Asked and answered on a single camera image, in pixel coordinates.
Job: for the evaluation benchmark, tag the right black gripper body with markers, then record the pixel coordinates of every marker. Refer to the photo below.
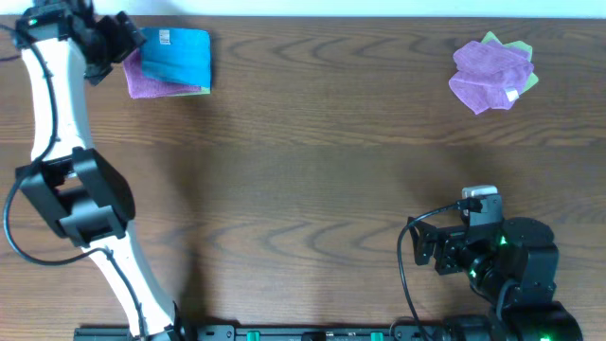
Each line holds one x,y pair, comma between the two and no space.
450,253

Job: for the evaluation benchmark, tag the blue microfiber cloth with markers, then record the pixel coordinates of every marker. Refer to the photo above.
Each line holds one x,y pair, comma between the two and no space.
177,55

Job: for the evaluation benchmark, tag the crumpled purple cloth right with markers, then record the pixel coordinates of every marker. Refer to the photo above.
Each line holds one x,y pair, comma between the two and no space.
490,75

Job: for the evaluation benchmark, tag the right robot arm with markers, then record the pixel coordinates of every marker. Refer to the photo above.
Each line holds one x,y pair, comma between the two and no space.
511,263

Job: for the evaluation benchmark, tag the green cloth right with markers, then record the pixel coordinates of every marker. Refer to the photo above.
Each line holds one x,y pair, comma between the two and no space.
491,39

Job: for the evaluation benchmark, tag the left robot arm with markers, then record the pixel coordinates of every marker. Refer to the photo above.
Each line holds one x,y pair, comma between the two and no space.
78,193

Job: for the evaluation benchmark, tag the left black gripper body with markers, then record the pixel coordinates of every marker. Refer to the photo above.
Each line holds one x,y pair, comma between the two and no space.
113,46

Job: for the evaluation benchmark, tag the black mounting rail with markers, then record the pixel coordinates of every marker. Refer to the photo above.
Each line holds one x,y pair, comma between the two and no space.
231,333

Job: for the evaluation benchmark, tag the folded green cloth left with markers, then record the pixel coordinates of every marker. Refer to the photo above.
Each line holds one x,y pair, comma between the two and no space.
197,92

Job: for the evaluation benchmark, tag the folded purple cloth left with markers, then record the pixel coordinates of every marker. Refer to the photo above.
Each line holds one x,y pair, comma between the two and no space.
142,87

